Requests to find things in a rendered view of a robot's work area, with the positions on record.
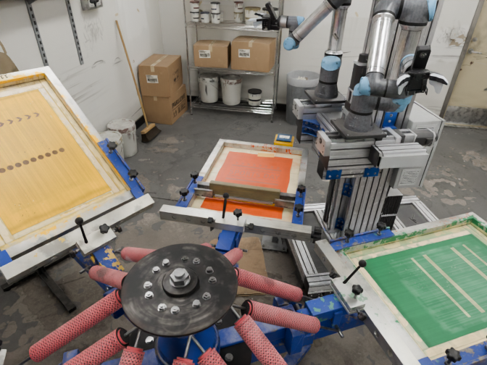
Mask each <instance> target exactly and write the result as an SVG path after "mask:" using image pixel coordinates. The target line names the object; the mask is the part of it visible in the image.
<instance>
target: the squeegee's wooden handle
mask: <svg viewBox="0 0 487 365"><path fill-rule="evenodd" d="M209 189H210V190H213V196H214V195H215V194H217V195H223V194H224V193H228V194H229V196H233V197H239V198H249V199H254V200H260V201H270V202H273V204H274V203H275V198H276V199H280V189H275V188H265V187H259V186H253V185H243V184H237V183H231V182H221V181H215V180H211V181H210V183H209Z"/></svg>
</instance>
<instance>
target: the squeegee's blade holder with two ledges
mask: <svg viewBox="0 0 487 365"><path fill-rule="evenodd" d="M215 197H217V198H223V195H217V194H215ZM228 199H232V200H237V201H248V202H253V203H258V204H268V205H272V203H273V202H270V201H260V200H254V199H249V198H239V197H233V196H229V198H228Z"/></svg>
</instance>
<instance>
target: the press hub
mask: <svg viewBox="0 0 487 365"><path fill-rule="evenodd" d="M237 291H238V278H237V274H236V271H235V269H234V267H233V265H232V264H231V262H230V261H229V260H228V259H227V258H226V257H225V256H224V255H223V254H221V253H220V252H219V251H216V250H215V249H213V248H210V247H208V246H203V245H199V244H194V243H181V244H175V245H171V246H165V247H163V248H159V249H157V250H155V251H153V252H151V253H149V254H147V255H146V256H144V257H143V258H142V259H141V260H139V261H138V262H137V263H136V264H135V265H134V266H133V267H132V268H131V270H130V271H129V272H128V274H127V276H126V277H125V279H124V282H123V284H122V289H121V296H120V297H121V304H122V308H123V311H124V312H125V315H126V317H127V318H128V319H129V320H130V322H131V323H133V324H134V325H135V326H136V327H137V328H138V329H137V330H136V331H134V332H132V333H131V335H130V343H129V346H133V347H134V345H135V341H136V338H137V334H138V330H139V329H140V330H142V332H141V336H140V339H139V341H138V346H137V348H143V351H147V350H149V349H152V348H154V349H155V354H156V358H157V363H158V364H159V365H172V363H173V360H174V359H177V356H178V357H184V353H185V350H186V344H187V341H188V336H189V335H194V337H195V338H196V339H197V340H198V342H199V343H200V345H201V346H202V348H203V349H204V350H206V349H208V348H209V347H211V348H215V349H216V351H217V352H218V353H219V354H220V356H221V357H222V359H223V360H224V362H225V363H226V364H227V365H251V355H252V351H251V349H250V348H249V347H248V345H247V344H246V343H245V342H242V343H238V344H235V345H231V346H228V347H225V348H221V349H220V334H219V332H218V330H221V329H225V328H227V327H232V326H235V325H234V323H235V322H236V321H237V320H238V318H237V317H236V315H235V314H234V313H233V312H232V311H231V309H230V308H231V306H232V305H233V302H234V300H235V299H236V294H237ZM201 354H202V352H201V351H200V350H199V348H198V346H197V345H196V344H195V342H194V341H193V340H192V338H191V343H190V346H189V350H188V355H187V358H189V359H192V360H193V363H195V365H198V363H197V361H198V357H199V356H200V355H201Z"/></svg>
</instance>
